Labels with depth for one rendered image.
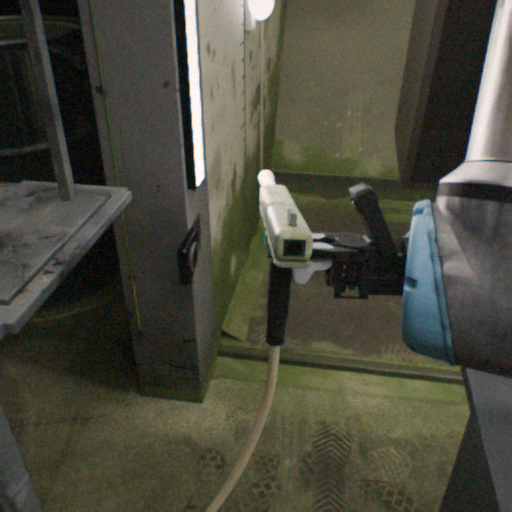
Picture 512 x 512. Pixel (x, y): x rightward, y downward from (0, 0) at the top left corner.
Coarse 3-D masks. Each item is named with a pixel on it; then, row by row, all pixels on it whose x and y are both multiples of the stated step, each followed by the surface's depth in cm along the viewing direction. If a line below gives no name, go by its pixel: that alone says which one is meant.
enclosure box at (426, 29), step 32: (416, 0) 149; (448, 0) 118; (480, 0) 149; (416, 32) 146; (448, 32) 156; (480, 32) 155; (416, 64) 142; (448, 64) 162; (480, 64) 161; (416, 96) 138; (448, 96) 170; (416, 128) 141; (448, 128) 177; (416, 160) 166; (448, 160) 166
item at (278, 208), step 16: (272, 176) 106; (272, 192) 84; (288, 192) 87; (272, 208) 74; (288, 208) 67; (272, 224) 68; (304, 224) 66; (272, 240) 66; (288, 240) 63; (304, 240) 63; (272, 256) 66; (288, 256) 63; (304, 256) 64; (272, 272) 75; (288, 272) 75; (272, 288) 76; (288, 288) 76; (272, 304) 77; (288, 304) 77; (272, 320) 78; (272, 336) 79
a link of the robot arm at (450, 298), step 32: (480, 96) 47; (480, 128) 46; (480, 160) 45; (448, 192) 46; (480, 192) 43; (416, 224) 46; (448, 224) 45; (480, 224) 43; (416, 256) 44; (448, 256) 43; (480, 256) 42; (416, 288) 44; (448, 288) 43; (480, 288) 42; (416, 320) 45; (448, 320) 43; (480, 320) 42; (416, 352) 49; (448, 352) 45; (480, 352) 44
